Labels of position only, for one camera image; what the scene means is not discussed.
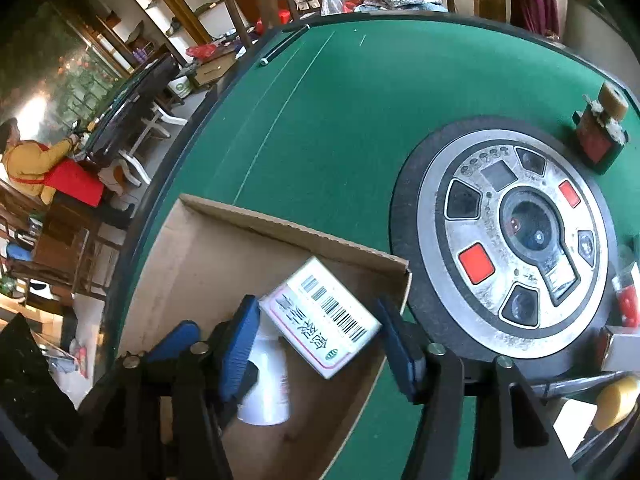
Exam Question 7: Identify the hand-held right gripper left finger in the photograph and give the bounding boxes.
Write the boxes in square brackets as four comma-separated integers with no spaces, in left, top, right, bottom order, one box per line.
[60,294,261,480]

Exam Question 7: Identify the wooden chair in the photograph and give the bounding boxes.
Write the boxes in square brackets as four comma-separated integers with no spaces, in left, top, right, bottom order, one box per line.
[206,0,302,47]

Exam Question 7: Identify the white barcode medicine box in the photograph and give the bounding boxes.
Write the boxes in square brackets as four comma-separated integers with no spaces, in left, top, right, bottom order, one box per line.
[257,256,384,380]

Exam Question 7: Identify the small red white tube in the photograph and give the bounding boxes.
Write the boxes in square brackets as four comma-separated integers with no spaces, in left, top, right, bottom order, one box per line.
[611,259,640,329]

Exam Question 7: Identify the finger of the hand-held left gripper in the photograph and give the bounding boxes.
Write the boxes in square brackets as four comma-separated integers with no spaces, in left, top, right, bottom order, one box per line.
[145,320,201,361]

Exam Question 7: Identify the black red container with tape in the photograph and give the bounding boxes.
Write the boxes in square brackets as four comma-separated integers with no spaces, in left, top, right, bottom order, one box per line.
[572,81,630,176]

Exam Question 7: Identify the white plastic bottle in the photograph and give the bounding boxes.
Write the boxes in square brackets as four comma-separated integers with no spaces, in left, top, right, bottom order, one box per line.
[236,317,292,426]

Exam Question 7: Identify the black stick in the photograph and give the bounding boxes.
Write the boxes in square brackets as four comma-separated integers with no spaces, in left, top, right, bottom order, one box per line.
[259,25,310,66]

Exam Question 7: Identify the round mahjong table control panel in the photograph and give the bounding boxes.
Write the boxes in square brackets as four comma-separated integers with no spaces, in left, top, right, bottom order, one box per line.
[390,117,622,362]

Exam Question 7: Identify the yellow snack packet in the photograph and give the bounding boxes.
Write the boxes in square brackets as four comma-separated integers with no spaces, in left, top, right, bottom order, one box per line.
[594,375,640,432]

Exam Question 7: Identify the dark dining table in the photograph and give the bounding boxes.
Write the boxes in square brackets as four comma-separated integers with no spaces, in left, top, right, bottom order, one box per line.
[81,54,182,162]

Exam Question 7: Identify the cardboard box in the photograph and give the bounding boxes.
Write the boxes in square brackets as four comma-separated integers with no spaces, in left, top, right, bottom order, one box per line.
[117,194,413,480]

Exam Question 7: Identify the white bucket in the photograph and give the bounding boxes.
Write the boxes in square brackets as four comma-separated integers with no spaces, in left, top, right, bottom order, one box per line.
[167,75,194,100]

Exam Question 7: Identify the white plastic chair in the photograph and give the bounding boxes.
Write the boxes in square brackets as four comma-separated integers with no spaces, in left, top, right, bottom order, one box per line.
[117,104,187,187]

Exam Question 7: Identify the white toothpaste tube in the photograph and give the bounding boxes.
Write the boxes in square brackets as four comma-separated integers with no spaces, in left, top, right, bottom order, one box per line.
[600,326,640,372]

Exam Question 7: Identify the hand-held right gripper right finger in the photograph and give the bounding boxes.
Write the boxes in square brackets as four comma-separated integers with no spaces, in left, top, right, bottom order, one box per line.
[375,297,578,480]

